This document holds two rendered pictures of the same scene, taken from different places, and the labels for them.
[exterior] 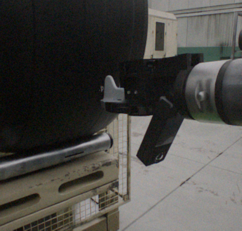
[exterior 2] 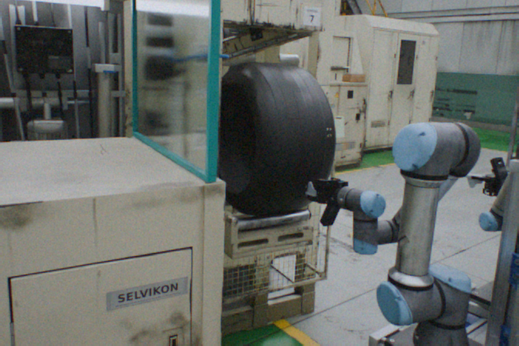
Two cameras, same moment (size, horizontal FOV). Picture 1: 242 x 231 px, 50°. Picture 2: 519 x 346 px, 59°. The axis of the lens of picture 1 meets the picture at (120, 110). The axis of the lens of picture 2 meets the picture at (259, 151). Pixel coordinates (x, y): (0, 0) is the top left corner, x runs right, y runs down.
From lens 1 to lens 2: 1.21 m
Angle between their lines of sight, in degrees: 10
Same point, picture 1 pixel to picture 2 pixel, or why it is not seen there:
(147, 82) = (325, 190)
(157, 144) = (327, 216)
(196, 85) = (340, 196)
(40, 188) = (269, 235)
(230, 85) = (348, 198)
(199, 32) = (483, 49)
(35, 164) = (266, 222)
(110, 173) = (307, 235)
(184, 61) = (338, 184)
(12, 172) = (256, 225)
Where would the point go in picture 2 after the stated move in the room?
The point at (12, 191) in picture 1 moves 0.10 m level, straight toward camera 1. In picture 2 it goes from (256, 235) to (262, 245)
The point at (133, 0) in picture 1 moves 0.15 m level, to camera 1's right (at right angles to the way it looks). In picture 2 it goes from (325, 145) to (369, 148)
